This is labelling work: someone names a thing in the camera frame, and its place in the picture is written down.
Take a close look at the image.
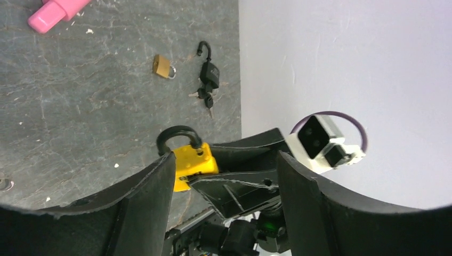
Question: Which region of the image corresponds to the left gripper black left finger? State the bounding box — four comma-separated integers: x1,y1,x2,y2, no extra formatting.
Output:
1,153,175,255

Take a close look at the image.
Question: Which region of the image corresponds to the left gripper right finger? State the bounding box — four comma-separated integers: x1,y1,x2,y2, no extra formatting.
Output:
277,151,451,255

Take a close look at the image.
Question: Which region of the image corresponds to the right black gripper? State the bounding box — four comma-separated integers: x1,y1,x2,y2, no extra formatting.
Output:
189,128,290,219

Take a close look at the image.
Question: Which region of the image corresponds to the yellow black padlock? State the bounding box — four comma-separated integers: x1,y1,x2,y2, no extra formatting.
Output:
156,125,220,193

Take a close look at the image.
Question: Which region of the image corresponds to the black Kaijing padlock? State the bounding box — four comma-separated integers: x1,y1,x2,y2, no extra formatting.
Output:
197,41,220,89

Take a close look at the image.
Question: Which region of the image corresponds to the black-head key set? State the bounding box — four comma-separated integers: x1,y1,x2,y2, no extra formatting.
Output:
188,84,219,119

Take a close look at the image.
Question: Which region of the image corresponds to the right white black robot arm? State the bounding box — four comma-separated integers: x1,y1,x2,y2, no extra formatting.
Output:
157,126,289,255

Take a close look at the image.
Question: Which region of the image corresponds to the small brass padlock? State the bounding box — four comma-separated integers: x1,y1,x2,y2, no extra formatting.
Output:
153,54,176,79

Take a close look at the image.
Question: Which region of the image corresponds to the pink cylindrical wand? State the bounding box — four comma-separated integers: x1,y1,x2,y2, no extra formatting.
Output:
27,0,90,34

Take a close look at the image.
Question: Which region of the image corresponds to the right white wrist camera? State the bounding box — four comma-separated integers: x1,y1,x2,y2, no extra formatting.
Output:
285,111,368,174

